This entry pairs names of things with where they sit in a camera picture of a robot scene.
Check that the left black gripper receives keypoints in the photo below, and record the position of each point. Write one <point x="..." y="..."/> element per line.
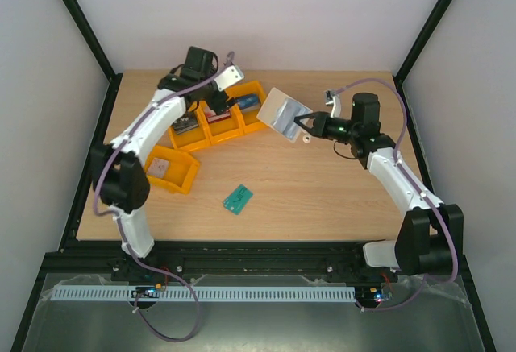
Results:
<point x="216" y="104"/>

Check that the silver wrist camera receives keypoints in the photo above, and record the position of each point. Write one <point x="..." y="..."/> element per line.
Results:
<point x="333" y="101"/>
<point x="230" y="76"/>

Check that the blue card stack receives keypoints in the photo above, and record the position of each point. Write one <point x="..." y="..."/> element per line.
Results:
<point x="248" y="102"/>

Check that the yellow bin with blue cards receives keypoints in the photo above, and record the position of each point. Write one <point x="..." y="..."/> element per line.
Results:
<point x="248" y="117"/>

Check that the yellow bin with pink cards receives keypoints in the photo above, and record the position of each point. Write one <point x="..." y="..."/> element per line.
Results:
<point x="182" y="171"/>

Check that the pink floral card stack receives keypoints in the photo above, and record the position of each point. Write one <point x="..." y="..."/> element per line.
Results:
<point x="158" y="168"/>

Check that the black card stack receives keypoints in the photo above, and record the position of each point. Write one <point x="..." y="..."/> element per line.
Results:
<point x="185" y="123"/>

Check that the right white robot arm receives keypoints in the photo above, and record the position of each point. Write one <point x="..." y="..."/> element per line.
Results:
<point x="430" y="237"/>

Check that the teal VIP card stack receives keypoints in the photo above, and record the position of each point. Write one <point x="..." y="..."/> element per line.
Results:
<point x="238" y="199"/>

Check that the white slotted cable duct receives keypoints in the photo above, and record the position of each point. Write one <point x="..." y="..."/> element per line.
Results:
<point x="206" y="294"/>

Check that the black frame post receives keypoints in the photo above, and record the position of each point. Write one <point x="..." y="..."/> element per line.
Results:
<point x="438" y="11"/>
<point x="87" y="32"/>

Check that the yellow bin with red cards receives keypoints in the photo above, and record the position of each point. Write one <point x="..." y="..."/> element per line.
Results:
<point x="218" y="132"/>

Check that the yellow bin with black cards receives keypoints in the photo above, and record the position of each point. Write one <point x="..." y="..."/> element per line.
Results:
<point x="193" y="140"/>

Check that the right black frame post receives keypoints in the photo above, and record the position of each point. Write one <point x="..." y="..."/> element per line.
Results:
<point x="438" y="11"/>

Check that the black aluminium frame rail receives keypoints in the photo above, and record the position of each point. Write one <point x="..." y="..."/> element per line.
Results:
<point x="338" y="262"/>

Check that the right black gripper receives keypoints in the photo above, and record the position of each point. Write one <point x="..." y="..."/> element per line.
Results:
<point x="317" y="124"/>

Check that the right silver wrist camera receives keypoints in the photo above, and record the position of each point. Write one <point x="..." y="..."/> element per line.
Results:
<point x="333" y="101"/>

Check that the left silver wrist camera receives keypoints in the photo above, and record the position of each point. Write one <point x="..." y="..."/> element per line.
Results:
<point x="230" y="76"/>

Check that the beige leather card holder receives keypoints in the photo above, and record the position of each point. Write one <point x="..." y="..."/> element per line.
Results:
<point x="278" y="112"/>

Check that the red card stack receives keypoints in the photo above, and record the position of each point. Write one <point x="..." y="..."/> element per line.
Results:
<point x="212" y="116"/>

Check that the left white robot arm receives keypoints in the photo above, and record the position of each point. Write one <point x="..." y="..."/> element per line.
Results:
<point x="119" y="181"/>

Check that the left black frame post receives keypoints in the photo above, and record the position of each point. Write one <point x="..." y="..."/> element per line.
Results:
<point x="87" y="32"/>

